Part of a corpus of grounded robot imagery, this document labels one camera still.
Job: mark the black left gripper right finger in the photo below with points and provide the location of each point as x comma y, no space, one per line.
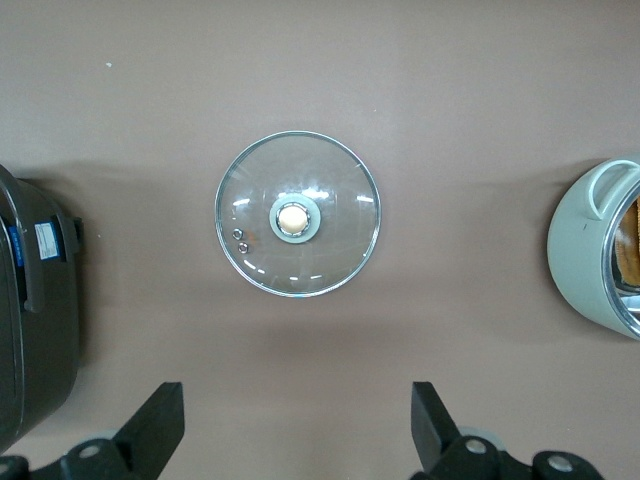
440,450

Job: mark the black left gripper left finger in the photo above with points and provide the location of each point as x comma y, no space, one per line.
150,440

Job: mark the glass pot lid with knob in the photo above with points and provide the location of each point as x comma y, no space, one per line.
325,250

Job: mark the yellow corn cob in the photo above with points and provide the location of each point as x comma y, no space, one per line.
631,235

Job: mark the grey steel cooking pot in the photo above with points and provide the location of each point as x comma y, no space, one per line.
575,250

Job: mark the black rice cooker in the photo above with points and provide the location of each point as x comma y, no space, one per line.
45,325

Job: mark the brown table cover sheet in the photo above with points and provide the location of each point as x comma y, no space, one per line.
300,75

